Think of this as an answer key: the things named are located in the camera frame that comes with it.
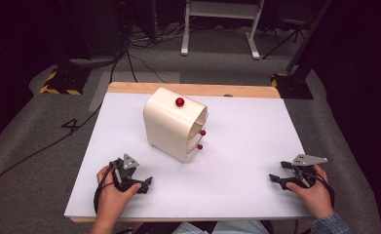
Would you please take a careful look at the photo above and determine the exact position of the cream drawer with red knob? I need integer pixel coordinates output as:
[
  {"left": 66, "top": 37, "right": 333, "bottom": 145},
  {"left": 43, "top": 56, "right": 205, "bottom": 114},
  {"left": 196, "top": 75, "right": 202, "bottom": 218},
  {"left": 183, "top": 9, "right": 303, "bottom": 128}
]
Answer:
[
  {"left": 185, "top": 137, "right": 205, "bottom": 159},
  {"left": 187, "top": 120, "right": 209, "bottom": 142}
]

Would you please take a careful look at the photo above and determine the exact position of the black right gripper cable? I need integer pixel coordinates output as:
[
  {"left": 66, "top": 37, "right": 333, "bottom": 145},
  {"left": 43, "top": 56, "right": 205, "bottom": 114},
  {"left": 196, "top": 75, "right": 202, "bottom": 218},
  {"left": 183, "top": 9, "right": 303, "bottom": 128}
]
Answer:
[{"left": 309, "top": 170, "right": 336, "bottom": 209}]

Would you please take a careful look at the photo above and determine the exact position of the wooden table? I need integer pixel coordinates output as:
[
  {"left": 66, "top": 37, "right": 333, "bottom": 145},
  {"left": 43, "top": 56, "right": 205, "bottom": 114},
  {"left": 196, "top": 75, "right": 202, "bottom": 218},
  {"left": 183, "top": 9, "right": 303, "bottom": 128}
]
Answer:
[{"left": 68, "top": 81, "right": 282, "bottom": 224}]

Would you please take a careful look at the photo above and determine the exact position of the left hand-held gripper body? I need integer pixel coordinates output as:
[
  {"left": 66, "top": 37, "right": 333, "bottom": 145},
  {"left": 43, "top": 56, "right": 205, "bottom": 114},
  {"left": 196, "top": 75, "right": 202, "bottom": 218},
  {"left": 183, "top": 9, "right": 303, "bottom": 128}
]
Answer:
[{"left": 109, "top": 153, "right": 144, "bottom": 193}]

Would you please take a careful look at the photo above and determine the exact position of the thin black floor cable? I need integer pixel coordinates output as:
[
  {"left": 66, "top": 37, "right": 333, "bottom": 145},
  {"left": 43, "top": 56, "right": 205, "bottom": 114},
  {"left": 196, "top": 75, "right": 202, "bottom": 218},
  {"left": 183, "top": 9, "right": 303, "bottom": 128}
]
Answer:
[{"left": 126, "top": 52, "right": 169, "bottom": 84}]

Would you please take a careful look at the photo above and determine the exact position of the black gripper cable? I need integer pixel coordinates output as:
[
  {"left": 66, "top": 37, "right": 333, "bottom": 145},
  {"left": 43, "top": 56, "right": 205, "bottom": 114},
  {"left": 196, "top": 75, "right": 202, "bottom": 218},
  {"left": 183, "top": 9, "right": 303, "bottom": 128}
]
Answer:
[
  {"left": 309, "top": 170, "right": 336, "bottom": 209},
  {"left": 93, "top": 162, "right": 119, "bottom": 214}
]

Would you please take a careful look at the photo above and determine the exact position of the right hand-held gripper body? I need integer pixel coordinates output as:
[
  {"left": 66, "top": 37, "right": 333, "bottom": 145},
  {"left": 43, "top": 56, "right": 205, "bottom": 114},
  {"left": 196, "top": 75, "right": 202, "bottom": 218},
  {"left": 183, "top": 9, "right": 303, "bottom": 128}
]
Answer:
[{"left": 290, "top": 153, "right": 328, "bottom": 189}]

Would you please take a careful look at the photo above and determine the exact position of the person's right hand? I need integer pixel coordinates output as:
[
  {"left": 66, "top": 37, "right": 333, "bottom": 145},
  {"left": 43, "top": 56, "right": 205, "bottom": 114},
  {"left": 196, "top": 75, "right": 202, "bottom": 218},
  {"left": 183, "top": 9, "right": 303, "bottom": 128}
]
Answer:
[{"left": 285, "top": 164, "right": 336, "bottom": 219}]

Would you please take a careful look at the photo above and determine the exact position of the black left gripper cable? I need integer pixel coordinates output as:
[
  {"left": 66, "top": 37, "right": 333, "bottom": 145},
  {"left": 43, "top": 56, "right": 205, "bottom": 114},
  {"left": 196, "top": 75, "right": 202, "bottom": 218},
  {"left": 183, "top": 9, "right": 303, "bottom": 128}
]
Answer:
[{"left": 93, "top": 162, "right": 119, "bottom": 214}]

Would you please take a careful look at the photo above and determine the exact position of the white desk frame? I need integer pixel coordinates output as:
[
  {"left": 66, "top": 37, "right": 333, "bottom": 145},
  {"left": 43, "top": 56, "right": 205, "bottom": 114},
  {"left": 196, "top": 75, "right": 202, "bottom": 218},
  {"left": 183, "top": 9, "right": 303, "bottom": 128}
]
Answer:
[{"left": 180, "top": 0, "right": 266, "bottom": 60}]

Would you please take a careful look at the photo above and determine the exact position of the white table mat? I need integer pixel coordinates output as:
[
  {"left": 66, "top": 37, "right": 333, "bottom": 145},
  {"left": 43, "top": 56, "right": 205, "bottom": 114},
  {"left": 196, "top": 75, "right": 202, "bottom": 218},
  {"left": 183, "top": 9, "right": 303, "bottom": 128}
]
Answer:
[{"left": 63, "top": 92, "right": 313, "bottom": 219}]

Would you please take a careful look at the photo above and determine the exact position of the dark equipment cabinet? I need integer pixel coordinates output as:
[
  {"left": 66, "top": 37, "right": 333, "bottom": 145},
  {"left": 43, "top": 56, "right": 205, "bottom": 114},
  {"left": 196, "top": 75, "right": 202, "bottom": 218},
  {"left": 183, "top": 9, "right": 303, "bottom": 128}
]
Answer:
[{"left": 59, "top": 0, "right": 129, "bottom": 61}]

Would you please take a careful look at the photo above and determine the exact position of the person's left hand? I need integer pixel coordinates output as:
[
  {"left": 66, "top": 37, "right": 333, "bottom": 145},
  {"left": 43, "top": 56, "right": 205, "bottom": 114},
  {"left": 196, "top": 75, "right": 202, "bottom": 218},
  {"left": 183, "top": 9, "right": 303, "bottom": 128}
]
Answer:
[{"left": 95, "top": 165, "right": 142, "bottom": 225}]

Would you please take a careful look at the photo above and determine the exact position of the black stand with striped base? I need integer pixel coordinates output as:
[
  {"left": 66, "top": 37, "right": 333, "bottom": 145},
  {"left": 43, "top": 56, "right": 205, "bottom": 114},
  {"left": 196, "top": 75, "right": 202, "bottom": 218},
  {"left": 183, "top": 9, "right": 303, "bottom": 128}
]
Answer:
[
  {"left": 270, "top": 0, "right": 333, "bottom": 100},
  {"left": 39, "top": 0, "right": 93, "bottom": 97}
]

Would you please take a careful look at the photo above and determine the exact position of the cream mini drawer cabinet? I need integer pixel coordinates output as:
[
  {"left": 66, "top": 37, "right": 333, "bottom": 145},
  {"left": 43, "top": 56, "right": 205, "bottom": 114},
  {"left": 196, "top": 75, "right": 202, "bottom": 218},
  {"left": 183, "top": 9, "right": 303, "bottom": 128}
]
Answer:
[{"left": 142, "top": 87, "right": 210, "bottom": 164}]

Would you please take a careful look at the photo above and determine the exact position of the long black floor cable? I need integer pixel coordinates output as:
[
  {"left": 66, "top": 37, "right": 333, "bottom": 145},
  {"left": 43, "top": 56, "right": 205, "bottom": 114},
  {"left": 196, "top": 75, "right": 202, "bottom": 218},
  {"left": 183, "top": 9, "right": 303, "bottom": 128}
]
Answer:
[{"left": 0, "top": 48, "right": 129, "bottom": 195}]

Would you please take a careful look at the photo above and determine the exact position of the black tripod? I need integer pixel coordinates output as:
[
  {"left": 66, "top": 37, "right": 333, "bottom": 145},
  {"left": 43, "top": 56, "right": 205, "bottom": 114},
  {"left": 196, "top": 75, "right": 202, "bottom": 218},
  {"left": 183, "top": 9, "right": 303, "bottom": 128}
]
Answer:
[{"left": 258, "top": 18, "right": 311, "bottom": 61}]

